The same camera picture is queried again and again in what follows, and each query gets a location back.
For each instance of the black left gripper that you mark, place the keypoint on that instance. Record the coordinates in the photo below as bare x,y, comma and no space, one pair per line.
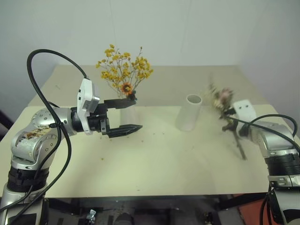
98,122

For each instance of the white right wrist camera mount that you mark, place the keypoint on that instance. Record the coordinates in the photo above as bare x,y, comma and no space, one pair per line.
245,110

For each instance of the clear glass vase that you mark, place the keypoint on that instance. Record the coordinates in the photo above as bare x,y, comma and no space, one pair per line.
129,118

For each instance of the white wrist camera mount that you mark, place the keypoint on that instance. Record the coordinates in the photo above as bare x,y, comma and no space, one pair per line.
245,110
84,98

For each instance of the dark rounded shape under table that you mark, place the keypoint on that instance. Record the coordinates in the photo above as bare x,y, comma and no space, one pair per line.
123,219

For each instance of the small silver metal clip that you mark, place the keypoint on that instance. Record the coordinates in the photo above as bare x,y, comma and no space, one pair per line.
91,214

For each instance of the yellow dried flower bouquet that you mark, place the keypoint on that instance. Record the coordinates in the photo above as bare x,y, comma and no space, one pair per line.
126,87

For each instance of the red object under table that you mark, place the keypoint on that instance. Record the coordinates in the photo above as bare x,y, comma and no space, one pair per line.
252,211

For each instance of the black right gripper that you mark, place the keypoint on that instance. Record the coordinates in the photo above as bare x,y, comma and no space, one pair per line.
232,115

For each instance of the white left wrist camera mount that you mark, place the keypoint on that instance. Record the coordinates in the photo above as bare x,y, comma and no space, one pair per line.
84,98

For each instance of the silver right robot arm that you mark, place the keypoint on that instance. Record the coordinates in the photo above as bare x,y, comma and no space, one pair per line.
276,134

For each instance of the pink dried flower bouquet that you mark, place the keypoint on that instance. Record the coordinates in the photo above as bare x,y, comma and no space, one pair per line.
224,94

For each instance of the white cylindrical vase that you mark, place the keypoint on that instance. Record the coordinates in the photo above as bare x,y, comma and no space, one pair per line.
188,114

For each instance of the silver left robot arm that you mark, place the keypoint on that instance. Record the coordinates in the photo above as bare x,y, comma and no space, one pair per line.
42,120

